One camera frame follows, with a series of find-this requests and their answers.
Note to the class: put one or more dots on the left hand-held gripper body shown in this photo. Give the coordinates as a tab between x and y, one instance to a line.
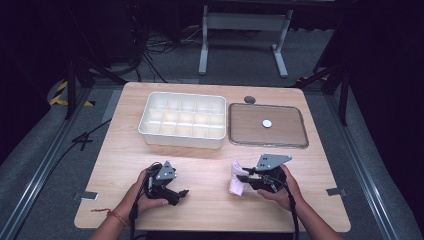
163	180

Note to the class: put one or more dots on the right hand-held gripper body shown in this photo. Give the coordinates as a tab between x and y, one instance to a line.
270	173

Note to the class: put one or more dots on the pink sock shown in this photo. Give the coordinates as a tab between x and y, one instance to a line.
237	186

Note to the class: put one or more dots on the person's right hand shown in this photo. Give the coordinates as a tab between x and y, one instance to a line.
283	196

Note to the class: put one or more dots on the person's left hand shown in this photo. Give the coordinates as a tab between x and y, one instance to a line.
146	203

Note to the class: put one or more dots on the transparent lid with white knob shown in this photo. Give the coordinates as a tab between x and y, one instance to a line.
266	130

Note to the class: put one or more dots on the white compartment storage box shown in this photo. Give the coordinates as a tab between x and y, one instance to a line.
183	120

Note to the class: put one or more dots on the grey tape marker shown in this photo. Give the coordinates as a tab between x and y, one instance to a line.
88	195
336	191

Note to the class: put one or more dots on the grey round table grommet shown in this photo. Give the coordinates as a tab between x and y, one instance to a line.
249	99

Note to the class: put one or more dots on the black tape floor mark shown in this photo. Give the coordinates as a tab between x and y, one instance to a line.
82	140

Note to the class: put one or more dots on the black tripod stand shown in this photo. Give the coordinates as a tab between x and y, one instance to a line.
343	90
71	86

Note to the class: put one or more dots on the yellow black hazard tape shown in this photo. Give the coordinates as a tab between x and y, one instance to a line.
60	96

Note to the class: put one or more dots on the aluminium floor rail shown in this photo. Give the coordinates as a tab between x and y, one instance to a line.
360	166
40	166

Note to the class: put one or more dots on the white metal stand frame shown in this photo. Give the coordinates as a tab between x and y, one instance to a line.
245	21

